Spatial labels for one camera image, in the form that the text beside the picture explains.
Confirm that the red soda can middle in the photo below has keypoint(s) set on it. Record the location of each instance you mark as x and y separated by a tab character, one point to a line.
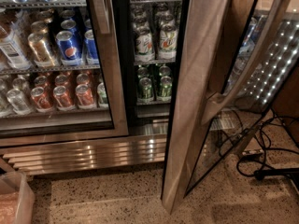
63	98

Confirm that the red soda can left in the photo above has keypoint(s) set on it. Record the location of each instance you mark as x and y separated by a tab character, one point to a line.
41	99

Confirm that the silver can lower left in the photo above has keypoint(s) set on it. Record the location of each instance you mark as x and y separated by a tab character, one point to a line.
19	102

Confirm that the clear labelled bottle left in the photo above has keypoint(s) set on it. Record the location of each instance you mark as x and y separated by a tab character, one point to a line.
10	44

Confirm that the blue Pepsi can edge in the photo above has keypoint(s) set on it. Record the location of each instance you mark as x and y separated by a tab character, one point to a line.
91	47

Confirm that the clear plastic storage bin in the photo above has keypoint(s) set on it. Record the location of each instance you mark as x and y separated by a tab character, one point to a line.
16	199

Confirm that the blue Pepsi can front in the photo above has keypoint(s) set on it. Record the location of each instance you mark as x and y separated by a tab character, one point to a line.
70	48

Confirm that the red soda can right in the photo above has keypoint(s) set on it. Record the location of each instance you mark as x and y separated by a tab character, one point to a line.
85	96

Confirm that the green soda can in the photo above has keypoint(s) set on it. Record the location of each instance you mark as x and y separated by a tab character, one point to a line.
165	88

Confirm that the red soda can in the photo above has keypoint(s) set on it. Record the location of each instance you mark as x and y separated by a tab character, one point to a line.
85	96
63	98
41	99

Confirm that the stainless fridge bottom grille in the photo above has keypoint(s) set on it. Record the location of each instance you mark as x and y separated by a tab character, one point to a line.
42	148

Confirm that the gold soda can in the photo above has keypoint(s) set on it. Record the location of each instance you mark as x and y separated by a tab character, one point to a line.
44	54

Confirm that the glass fridge door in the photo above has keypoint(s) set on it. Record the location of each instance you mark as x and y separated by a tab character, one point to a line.
49	17
234	58

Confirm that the white green can far left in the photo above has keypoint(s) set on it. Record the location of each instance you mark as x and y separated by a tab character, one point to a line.
144	50

